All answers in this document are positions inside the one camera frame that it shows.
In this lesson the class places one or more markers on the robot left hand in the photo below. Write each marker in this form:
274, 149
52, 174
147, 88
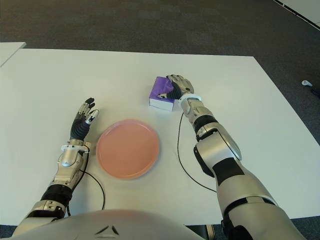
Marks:
79, 130

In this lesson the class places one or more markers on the white side table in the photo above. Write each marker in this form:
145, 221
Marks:
8, 51

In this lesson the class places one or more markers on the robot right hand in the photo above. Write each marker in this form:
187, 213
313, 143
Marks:
183, 86

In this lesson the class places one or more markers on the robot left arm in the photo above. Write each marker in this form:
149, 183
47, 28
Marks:
68, 160

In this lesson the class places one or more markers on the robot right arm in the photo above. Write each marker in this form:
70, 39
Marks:
217, 145

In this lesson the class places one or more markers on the purple tissue paper pack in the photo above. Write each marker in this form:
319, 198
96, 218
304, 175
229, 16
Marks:
161, 87

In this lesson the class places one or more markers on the pink round plate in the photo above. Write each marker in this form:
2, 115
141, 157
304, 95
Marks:
127, 150

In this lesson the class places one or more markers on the small white floor object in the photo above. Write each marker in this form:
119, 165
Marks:
306, 83

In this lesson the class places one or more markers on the silver robot torso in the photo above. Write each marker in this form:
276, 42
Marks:
130, 225

